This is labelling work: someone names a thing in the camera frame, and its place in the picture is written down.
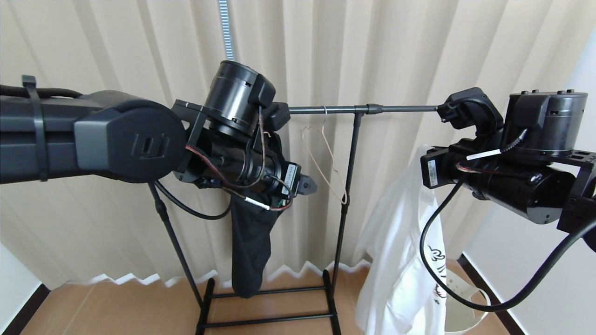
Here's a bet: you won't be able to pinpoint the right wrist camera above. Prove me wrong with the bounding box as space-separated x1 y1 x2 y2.
437 87 505 139

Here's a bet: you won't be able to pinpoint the white laundry basket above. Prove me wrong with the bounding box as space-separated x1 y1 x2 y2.
445 272 490 333

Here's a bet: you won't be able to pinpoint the white garment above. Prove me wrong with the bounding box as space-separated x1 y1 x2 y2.
355 144 448 335

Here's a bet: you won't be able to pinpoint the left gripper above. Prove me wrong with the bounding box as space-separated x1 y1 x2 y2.
189 133 303 200

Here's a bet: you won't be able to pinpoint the black drawstring shorts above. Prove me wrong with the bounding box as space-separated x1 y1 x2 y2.
230 133 298 299

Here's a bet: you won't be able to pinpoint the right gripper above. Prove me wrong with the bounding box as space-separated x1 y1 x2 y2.
420 140 578 225

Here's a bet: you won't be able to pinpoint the pink clothes hanger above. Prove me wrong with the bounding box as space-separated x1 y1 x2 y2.
302 106 349 206

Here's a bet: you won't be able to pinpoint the beige curtain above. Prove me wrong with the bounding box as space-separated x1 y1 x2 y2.
0 0 596 290

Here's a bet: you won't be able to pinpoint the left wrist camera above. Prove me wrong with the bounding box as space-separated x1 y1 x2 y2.
261 101 291 132

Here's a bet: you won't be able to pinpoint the black clothes rack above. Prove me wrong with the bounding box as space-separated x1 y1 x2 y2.
148 103 439 335

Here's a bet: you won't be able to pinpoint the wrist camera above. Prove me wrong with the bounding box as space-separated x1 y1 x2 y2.
261 101 291 132
437 87 505 139

